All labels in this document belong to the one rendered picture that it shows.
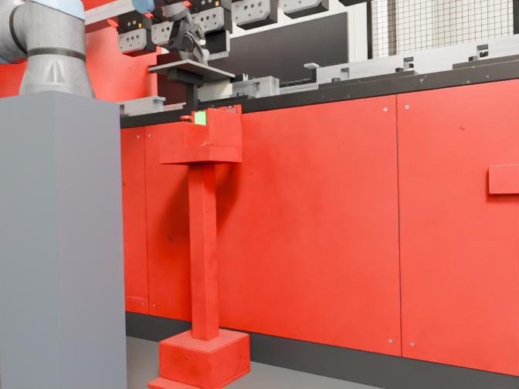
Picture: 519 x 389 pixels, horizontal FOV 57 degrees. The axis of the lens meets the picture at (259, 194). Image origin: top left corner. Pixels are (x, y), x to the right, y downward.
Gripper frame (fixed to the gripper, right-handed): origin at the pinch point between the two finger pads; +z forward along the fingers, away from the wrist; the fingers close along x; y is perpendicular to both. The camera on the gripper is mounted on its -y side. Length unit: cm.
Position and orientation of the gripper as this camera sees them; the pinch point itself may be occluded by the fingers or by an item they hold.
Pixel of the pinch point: (198, 69)
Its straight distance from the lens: 179.9
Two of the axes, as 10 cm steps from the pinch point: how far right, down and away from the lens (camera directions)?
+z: 3.5, 7.5, 5.6
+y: 3.8, -6.6, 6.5
